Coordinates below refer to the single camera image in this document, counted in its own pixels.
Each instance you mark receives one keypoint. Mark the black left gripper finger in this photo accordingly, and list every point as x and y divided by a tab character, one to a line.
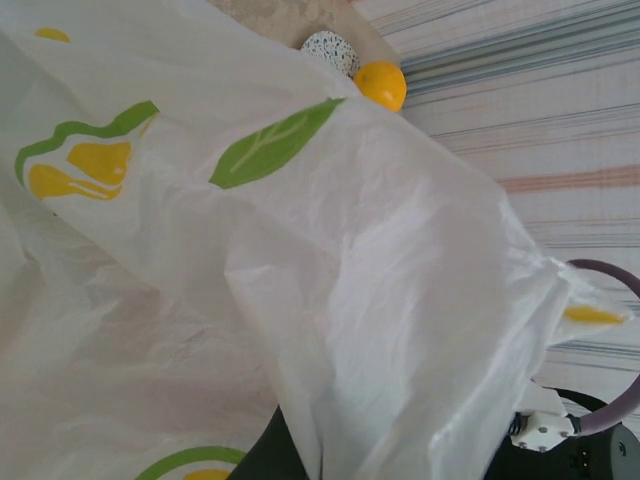
270	450

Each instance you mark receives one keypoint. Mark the white lemon-print plastic bag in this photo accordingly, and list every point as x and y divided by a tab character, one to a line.
300	250

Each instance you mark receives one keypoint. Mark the white blue-speckled plate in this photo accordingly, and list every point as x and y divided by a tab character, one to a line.
330	50

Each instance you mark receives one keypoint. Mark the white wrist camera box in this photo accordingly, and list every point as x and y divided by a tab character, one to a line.
542	430

